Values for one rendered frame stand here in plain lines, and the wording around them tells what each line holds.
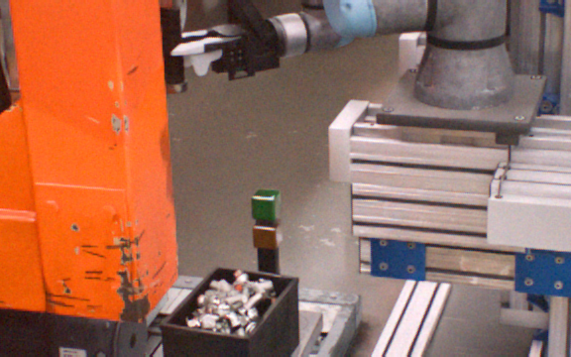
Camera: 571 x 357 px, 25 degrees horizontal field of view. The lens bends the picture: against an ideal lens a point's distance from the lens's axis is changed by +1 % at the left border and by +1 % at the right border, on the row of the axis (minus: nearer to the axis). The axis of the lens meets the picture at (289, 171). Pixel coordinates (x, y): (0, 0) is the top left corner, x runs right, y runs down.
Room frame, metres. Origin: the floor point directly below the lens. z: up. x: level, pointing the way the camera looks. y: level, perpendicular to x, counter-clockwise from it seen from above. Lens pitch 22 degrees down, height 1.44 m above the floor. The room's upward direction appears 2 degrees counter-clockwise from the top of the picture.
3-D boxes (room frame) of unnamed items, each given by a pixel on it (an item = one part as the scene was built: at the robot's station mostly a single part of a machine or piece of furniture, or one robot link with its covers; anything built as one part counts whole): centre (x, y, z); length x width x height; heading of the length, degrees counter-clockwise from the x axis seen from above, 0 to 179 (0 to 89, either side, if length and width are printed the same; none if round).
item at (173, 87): (2.10, 0.19, 0.83); 0.04 x 0.04 x 0.16
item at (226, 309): (1.66, 0.09, 0.51); 0.20 x 0.14 x 0.13; 158
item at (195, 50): (2.09, 0.15, 0.81); 0.09 x 0.03 x 0.06; 127
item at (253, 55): (2.17, 0.07, 0.80); 0.12 x 0.08 x 0.09; 118
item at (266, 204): (1.83, 0.04, 0.64); 0.04 x 0.04 x 0.04; 73
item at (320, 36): (2.24, -0.07, 0.81); 0.11 x 0.08 x 0.09; 118
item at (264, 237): (1.83, 0.04, 0.59); 0.04 x 0.04 x 0.04; 73
